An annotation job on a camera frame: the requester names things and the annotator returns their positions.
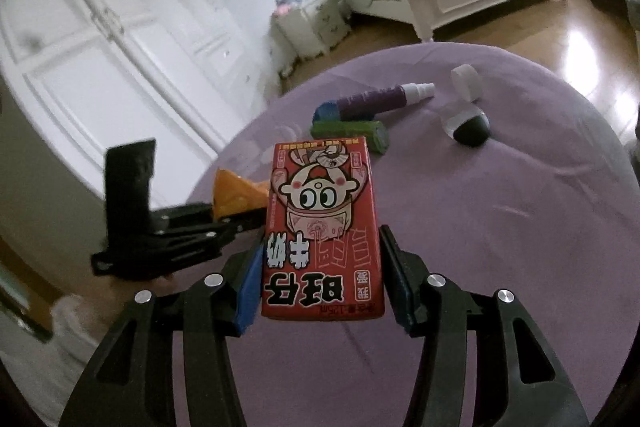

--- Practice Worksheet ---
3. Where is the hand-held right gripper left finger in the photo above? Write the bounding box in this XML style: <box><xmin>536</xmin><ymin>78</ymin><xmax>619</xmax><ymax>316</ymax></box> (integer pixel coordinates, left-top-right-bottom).
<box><xmin>70</xmin><ymin>234</ymin><xmax>268</xmax><ymax>427</ymax></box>

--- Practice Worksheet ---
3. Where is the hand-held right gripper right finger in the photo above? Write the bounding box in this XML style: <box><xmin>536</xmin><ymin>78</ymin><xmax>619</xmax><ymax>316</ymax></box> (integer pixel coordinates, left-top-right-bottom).
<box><xmin>378</xmin><ymin>224</ymin><xmax>591</xmax><ymax>427</ymax></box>

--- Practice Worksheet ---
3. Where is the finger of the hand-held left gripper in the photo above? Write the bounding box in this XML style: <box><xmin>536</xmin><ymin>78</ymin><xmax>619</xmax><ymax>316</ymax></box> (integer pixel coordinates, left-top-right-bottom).
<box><xmin>149</xmin><ymin>202</ymin><xmax>217</xmax><ymax>228</ymax></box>
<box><xmin>162</xmin><ymin>209</ymin><xmax>267</xmax><ymax>270</ymax></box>

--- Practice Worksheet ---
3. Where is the orange snack packet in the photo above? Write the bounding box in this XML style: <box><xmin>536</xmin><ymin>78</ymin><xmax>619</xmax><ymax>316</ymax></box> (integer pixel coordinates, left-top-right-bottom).
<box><xmin>211</xmin><ymin>169</ymin><xmax>271</xmax><ymax>222</ymax></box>

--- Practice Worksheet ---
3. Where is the red cartoon milk carton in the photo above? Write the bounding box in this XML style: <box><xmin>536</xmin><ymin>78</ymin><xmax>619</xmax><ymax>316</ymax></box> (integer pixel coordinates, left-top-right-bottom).
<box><xmin>261</xmin><ymin>138</ymin><xmax>386</xmax><ymax>322</ymax></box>

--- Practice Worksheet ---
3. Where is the purple tablecloth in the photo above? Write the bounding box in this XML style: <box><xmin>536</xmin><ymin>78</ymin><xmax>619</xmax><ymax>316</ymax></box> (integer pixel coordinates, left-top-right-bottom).
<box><xmin>170</xmin><ymin>42</ymin><xmax>637</xmax><ymax>427</ymax></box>

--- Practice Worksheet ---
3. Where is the white wardrobe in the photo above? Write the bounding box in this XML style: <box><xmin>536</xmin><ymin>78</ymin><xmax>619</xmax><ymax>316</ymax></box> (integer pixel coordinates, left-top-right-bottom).
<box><xmin>0</xmin><ymin>0</ymin><xmax>281</xmax><ymax>208</ymax></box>

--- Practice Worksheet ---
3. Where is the green tube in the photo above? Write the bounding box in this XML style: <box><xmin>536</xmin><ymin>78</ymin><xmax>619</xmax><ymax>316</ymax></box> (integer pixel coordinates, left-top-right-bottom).
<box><xmin>311</xmin><ymin>119</ymin><xmax>390</xmax><ymax>154</ymax></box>

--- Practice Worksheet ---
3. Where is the blue round cap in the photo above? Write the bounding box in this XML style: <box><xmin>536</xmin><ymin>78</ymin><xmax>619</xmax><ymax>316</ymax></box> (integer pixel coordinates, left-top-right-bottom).
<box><xmin>313</xmin><ymin>102</ymin><xmax>346</xmax><ymax>124</ymax></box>

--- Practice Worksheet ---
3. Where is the black and clear round jar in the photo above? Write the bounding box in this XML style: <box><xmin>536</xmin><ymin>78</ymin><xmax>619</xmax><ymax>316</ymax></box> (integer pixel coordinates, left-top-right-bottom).
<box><xmin>442</xmin><ymin>103</ymin><xmax>491</xmax><ymax>146</ymax></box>

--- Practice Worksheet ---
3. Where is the purple spray bottle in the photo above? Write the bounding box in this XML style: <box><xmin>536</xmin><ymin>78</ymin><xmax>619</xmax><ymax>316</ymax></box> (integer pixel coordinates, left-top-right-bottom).
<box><xmin>334</xmin><ymin>82</ymin><xmax>436</xmax><ymax>120</ymax></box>

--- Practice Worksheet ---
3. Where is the white cap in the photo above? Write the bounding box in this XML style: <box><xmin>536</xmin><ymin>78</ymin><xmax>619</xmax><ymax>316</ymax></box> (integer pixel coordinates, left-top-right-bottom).
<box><xmin>450</xmin><ymin>63</ymin><xmax>484</xmax><ymax>102</ymax></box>

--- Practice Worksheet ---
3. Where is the white nightstand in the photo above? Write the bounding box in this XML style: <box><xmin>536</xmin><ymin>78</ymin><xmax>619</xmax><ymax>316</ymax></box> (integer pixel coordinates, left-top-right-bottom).
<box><xmin>270</xmin><ymin>0</ymin><xmax>351</xmax><ymax>78</ymax></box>

